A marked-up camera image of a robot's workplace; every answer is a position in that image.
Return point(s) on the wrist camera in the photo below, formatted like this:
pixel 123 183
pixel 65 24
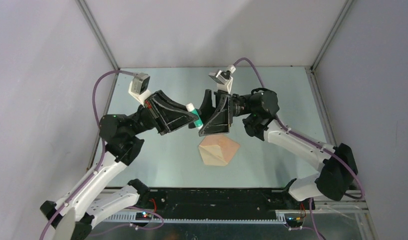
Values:
pixel 138 87
pixel 223 78

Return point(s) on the white green glue stick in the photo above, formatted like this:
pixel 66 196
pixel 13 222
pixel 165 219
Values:
pixel 197 119

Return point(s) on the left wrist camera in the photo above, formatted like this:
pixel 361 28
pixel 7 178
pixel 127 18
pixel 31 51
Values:
pixel 138 87

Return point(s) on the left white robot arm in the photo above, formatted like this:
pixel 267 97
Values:
pixel 79 211

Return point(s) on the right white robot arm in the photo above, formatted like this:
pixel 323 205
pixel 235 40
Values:
pixel 335 165

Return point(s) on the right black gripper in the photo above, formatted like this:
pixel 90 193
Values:
pixel 217 120

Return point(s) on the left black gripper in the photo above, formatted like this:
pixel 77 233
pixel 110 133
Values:
pixel 160 106

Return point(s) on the tan paper envelope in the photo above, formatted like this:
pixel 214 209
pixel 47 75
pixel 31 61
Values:
pixel 217 150

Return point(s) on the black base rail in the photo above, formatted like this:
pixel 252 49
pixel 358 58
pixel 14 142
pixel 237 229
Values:
pixel 219 204

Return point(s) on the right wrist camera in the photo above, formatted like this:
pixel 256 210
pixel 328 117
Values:
pixel 223 78

